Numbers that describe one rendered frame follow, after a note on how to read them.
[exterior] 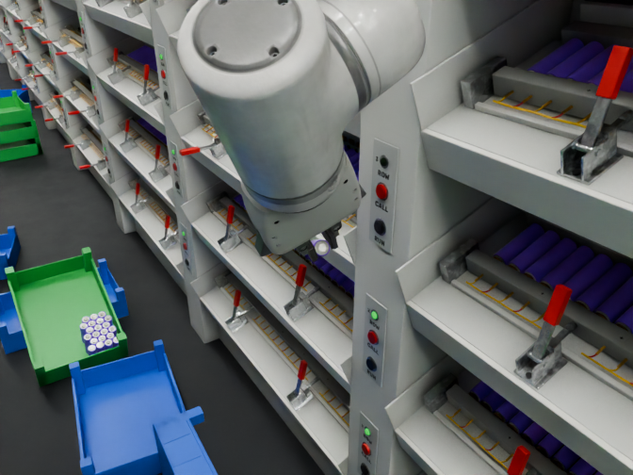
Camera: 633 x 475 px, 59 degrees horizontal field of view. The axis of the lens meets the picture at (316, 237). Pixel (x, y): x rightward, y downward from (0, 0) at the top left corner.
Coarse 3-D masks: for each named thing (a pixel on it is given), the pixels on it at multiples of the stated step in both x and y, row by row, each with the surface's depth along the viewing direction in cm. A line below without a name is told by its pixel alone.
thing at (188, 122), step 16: (176, 112) 112; (192, 112) 114; (176, 128) 113; (192, 128) 115; (192, 144) 110; (208, 144) 108; (208, 160) 105; (224, 160) 101; (224, 176) 102; (240, 192) 99; (352, 224) 76; (352, 240) 68; (336, 256) 74; (352, 256) 69; (352, 272) 72
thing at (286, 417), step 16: (144, 240) 187; (160, 256) 173; (176, 272) 162; (224, 336) 138; (240, 352) 130; (256, 384) 126; (272, 400) 120; (288, 416) 114; (304, 432) 109; (304, 448) 111; (320, 464) 106
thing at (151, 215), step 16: (128, 176) 184; (128, 192) 185; (144, 192) 182; (128, 208) 177; (144, 208) 174; (160, 208) 171; (144, 224) 166; (160, 224) 164; (176, 224) 158; (160, 240) 153; (176, 240) 155; (176, 256) 149
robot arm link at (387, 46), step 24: (336, 0) 35; (360, 0) 34; (384, 0) 34; (408, 0) 35; (336, 24) 34; (360, 24) 34; (384, 24) 34; (408, 24) 35; (360, 48) 34; (384, 48) 35; (408, 48) 36; (384, 72) 36; (408, 72) 38
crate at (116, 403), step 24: (120, 360) 126; (144, 360) 129; (72, 384) 120; (96, 384) 126; (120, 384) 127; (144, 384) 127; (168, 384) 127; (96, 408) 120; (120, 408) 120; (144, 408) 120; (168, 408) 120; (96, 432) 115; (120, 432) 115; (144, 432) 115; (96, 456) 109; (120, 456) 109; (144, 456) 103
